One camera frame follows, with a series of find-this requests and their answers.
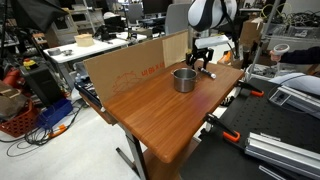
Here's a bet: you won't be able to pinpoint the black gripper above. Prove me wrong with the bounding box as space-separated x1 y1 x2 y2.
185 47 215 71

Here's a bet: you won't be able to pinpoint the black white Expo marker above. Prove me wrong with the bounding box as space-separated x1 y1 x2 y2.
198 66 218 80

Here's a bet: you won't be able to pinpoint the white VR controller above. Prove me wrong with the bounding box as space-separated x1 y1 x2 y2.
272 43 291 57

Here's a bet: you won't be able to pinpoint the dark sleeved forearm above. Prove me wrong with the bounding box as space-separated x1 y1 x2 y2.
279 45 320 66

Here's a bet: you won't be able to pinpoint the small stainless steel pot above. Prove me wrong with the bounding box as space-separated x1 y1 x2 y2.
170 67 199 94

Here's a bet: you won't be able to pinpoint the person hand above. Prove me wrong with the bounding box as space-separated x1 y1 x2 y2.
269 49 284 64

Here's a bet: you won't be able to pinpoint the orange object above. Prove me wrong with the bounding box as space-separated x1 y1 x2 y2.
218 49 232 65

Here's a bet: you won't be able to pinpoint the small open cardboard box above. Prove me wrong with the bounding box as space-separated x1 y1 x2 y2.
216 49 235 66

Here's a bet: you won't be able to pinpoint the grey office chair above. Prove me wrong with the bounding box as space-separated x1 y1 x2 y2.
164 3 194 36

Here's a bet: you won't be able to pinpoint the black orange bar clamp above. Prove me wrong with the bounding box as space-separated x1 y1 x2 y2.
202 112 241 144
237 80 265 98

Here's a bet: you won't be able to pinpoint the brown cardboard box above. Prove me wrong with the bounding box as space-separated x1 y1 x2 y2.
239 16 265 48

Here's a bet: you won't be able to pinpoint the grey metal pole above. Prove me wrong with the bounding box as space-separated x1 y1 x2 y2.
247 0 282 83

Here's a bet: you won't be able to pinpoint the brown printed cardboard sheet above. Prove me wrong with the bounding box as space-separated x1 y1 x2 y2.
83 37 165 105

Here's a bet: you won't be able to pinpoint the black perforated breadboard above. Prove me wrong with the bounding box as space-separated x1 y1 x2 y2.
179 78 320 180

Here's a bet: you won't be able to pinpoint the white work table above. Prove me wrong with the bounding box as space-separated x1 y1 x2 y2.
43 31 148 65

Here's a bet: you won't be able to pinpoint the small wooden box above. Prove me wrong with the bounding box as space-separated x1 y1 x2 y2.
73 33 95 48

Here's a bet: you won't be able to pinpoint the beige cabinet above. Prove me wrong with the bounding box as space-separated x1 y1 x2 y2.
44 14 80 48

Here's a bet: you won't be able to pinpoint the grey tape roll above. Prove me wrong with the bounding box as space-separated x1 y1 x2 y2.
47 47 63 57

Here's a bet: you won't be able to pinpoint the blue plastic bin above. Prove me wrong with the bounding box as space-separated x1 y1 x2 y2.
36 98 74 131

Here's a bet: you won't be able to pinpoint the black equipment case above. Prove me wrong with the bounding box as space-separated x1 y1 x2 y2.
19 63 63 108

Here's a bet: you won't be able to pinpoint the black softbox light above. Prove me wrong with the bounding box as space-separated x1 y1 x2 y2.
9 0 70 33

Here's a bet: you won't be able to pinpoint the red yellow emergency stop button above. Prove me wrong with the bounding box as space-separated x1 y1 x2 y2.
22 58 37 71

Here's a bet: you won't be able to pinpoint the red plastic basket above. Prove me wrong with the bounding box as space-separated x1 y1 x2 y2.
0 99 40 139

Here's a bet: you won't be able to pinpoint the brown bag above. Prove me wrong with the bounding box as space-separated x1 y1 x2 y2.
0 81 30 121

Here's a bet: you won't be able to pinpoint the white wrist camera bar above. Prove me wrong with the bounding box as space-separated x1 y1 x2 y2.
194 34 231 50

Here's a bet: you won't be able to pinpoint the aluminium extrusion rail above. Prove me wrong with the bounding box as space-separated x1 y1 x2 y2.
268 84 320 120
244 132 320 180

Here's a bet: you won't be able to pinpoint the metal table frame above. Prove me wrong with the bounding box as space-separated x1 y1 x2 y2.
115 126 150 180

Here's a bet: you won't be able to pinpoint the orange cable plug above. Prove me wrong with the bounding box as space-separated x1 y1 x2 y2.
49 123 68 138

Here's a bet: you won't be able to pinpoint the black floor cables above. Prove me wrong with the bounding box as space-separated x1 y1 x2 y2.
0 103 85 158

